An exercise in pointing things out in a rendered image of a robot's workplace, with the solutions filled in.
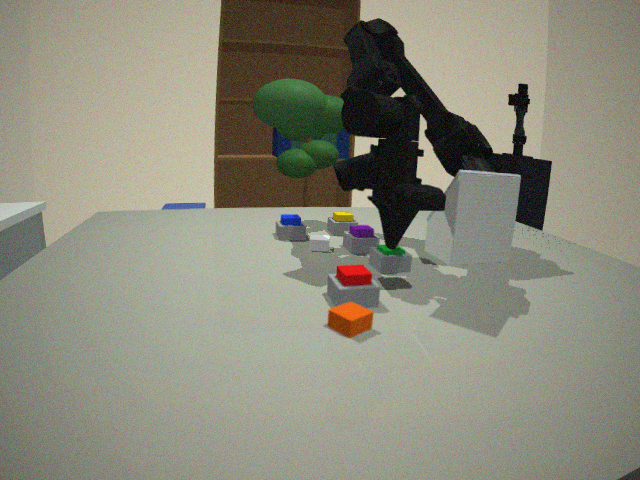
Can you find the yellow button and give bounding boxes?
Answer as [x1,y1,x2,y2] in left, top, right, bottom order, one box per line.
[327,212,359,236]

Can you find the green button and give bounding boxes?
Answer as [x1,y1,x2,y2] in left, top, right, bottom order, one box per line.
[369,245,412,274]

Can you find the orange block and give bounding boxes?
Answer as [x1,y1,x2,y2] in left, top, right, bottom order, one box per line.
[328,302,374,338]

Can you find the blue button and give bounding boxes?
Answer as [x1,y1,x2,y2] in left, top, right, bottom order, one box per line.
[275,214,306,241]

